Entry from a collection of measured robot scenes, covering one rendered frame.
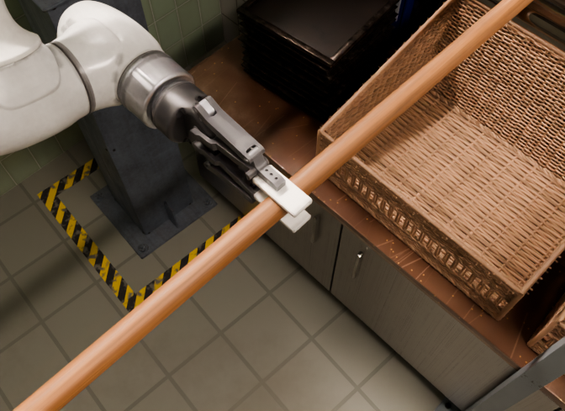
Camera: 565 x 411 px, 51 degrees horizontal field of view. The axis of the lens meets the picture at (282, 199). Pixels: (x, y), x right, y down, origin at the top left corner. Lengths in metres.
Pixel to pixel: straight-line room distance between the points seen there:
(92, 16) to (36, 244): 1.40
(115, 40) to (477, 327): 0.93
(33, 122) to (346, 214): 0.83
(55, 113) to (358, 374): 1.33
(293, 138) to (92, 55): 0.81
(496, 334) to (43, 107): 1.00
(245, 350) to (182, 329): 0.21
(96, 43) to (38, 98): 0.11
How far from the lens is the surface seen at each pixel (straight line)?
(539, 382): 1.24
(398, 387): 1.88
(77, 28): 0.84
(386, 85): 1.48
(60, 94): 0.78
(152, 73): 0.78
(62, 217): 2.19
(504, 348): 1.36
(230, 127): 0.70
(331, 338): 1.89
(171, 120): 0.75
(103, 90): 0.81
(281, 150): 1.50
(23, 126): 0.77
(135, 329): 0.65
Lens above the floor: 1.80
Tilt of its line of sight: 60 degrees down
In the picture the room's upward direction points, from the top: straight up
